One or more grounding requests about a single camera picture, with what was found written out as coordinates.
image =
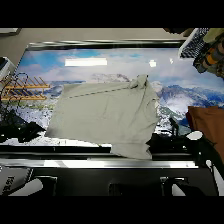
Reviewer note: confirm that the pale green T-shirt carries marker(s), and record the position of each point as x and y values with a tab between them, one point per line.
106	113

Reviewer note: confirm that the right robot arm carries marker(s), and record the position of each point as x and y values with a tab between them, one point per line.
173	144

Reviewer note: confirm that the brown garment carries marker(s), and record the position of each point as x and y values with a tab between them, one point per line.
208	123

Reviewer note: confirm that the silver frame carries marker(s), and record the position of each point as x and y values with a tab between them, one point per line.
100	163

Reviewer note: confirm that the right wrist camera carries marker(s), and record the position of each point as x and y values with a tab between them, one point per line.
174	125

